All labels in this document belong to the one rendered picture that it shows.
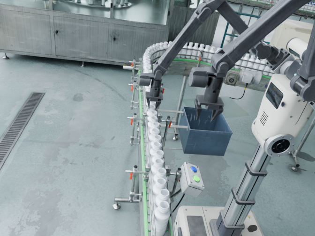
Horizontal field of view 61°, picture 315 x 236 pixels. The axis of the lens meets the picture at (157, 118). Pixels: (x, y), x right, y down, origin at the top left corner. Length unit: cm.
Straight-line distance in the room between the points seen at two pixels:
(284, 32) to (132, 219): 407
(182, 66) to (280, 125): 172
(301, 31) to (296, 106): 398
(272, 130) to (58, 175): 200
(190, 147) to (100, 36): 310
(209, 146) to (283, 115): 72
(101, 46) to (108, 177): 258
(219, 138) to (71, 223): 136
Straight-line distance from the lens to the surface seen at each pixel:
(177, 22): 656
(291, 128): 149
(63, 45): 478
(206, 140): 193
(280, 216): 293
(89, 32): 463
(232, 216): 195
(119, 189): 262
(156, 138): 137
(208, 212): 228
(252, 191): 182
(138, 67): 233
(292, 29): 529
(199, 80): 100
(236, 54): 99
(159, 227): 110
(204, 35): 677
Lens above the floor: 196
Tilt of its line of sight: 33 degrees down
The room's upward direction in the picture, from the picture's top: 10 degrees clockwise
